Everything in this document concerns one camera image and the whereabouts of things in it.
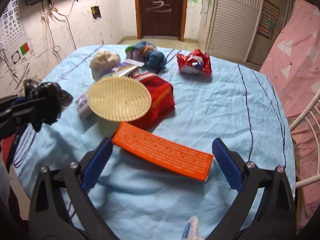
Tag purple white small box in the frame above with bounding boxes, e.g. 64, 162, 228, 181
75, 93, 92, 121

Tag cream paper wad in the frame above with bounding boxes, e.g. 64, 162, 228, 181
89, 50, 120, 81

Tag orange printed box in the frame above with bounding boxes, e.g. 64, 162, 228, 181
112, 122, 214, 181

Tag blue yarn ball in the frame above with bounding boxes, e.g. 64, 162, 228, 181
145, 50, 167, 69

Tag red snack bag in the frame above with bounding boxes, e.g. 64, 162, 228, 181
177, 49, 212, 75

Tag right gloved hand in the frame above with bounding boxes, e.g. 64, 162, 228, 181
181, 216, 203, 240

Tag white metal chair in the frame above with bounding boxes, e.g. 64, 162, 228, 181
290, 99, 319, 188

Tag eye test chart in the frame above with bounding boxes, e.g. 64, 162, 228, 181
1, 0, 32, 64

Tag cream woven basket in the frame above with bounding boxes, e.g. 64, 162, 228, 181
87, 76, 152, 122

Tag light blue striped tablecloth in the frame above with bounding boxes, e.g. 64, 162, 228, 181
13, 48, 296, 239

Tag red knitted cloth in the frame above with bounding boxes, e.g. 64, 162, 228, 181
130, 72, 175, 129

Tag pink tree-print bed curtain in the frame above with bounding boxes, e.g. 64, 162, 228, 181
259, 0, 320, 228

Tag dark brown wooden door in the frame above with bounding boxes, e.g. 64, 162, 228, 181
135, 0, 188, 41

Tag white slatted wardrobe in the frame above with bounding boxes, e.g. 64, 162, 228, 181
197, 0, 295, 66

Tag white wall cables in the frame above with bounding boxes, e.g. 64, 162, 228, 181
39, 0, 78, 63

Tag colourful wall chart poster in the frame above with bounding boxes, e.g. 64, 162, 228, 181
257, 0, 279, 40

